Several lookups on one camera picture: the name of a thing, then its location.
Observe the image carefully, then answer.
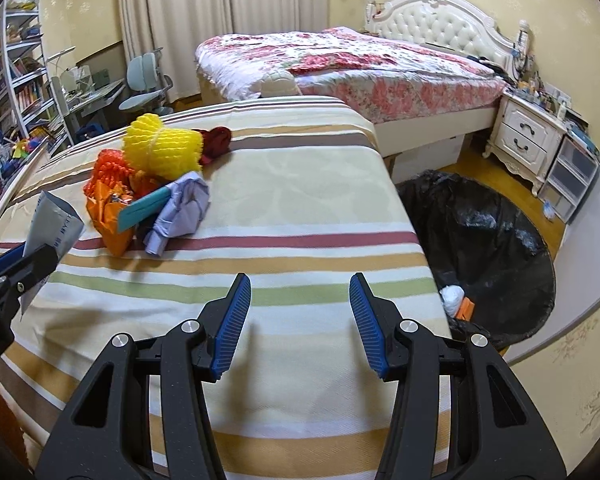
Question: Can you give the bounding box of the beige curtain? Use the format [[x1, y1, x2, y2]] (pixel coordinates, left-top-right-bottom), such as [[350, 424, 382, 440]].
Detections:
[[117, 0, 331, 101]]

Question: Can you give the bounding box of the white desk lamp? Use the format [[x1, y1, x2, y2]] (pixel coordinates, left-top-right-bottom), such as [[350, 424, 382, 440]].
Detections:
[[45, 46, 77, 91]]

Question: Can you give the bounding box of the teal paper card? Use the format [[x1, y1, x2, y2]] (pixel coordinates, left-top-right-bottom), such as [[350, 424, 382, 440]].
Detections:
[[116, 187, 173, 233]]

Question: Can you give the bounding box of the bed with floral quilt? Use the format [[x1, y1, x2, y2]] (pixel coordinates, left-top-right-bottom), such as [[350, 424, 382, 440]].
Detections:
[[195, 27, 518, 123]]

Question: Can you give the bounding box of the dark red mesh net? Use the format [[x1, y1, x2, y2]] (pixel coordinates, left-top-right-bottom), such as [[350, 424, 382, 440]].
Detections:
[[200, 126, 232, 166]]

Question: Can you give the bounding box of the silver foil packet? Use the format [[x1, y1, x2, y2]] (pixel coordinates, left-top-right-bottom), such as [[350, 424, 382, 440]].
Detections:
[[19, 191, 86, 317]]

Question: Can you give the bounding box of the white crumpled paper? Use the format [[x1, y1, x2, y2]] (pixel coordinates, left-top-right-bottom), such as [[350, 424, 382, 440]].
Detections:
[[440, 285, 466, 317]]

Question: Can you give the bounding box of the cream round cushion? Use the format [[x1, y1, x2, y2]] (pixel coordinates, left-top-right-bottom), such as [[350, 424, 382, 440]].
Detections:
[[260, 71, 302, 98]]

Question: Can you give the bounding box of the black trash bag bin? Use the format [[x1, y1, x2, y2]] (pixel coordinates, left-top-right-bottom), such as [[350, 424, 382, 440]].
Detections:
[[395, 170, 556, 351]]

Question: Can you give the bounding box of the nightstand clutter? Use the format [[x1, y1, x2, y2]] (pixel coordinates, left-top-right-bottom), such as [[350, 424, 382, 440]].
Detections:
[[505, 50, 591, 113]]

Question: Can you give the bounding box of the orange plastic wrapper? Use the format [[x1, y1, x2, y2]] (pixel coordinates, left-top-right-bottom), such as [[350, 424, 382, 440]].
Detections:
[[85, 180, 146, 256]]

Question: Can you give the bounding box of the white nightstand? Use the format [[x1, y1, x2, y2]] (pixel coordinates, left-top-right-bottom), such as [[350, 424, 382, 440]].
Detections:
[[482, 91, 568, 196]]

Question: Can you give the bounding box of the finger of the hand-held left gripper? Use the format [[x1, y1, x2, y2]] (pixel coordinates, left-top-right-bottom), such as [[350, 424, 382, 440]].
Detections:
[[0, 244, 60, 295], [0, 246, 27, 286]]

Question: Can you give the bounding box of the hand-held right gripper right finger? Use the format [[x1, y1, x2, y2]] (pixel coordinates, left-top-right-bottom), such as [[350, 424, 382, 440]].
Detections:
[[348, 272, 568, 480]]

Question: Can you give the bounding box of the orange foam fruit net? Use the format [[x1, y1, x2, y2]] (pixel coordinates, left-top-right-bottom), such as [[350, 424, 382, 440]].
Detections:
[[83, 149, 148, 202]]

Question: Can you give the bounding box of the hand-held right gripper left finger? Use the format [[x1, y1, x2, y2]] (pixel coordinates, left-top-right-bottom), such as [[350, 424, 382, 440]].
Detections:
[[34, 272, 253, 480]]

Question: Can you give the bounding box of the white bookshelf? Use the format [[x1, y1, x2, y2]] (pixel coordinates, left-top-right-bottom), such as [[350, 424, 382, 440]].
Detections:
[[0, 0, 76, 146]]

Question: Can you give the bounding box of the white wooden bed rail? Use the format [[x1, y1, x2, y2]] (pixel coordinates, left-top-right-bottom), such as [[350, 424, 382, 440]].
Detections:
[[0, 145, 51, 246]]

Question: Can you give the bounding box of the lavender cloth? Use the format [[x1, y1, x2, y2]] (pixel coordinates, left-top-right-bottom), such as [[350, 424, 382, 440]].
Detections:
[[142, 171, 212, 257]]

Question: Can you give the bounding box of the study desk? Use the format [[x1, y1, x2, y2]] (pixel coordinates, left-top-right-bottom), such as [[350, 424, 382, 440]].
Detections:
[[55, 80, 126, 131]]

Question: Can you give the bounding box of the white tufted headboard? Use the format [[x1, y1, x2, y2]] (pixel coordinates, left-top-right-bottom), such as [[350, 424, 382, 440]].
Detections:
[[365, 0, 531, 68]]

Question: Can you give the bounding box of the pile of colourful toys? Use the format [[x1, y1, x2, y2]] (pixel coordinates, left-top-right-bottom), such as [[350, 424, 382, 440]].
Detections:
[[0, 127, 48, 171]]

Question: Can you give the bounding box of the yellow foam fruit net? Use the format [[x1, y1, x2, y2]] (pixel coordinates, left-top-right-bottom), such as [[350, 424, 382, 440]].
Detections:
[[122, 114, 204, 183]]

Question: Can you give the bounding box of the plastic drawer unit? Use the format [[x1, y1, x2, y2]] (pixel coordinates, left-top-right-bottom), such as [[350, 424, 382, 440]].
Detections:
[[537, 132, 600, 221]]

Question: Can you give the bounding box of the grey office chair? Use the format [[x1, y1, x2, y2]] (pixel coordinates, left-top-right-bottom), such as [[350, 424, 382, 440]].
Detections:
[[119, 49, 175, 118]]

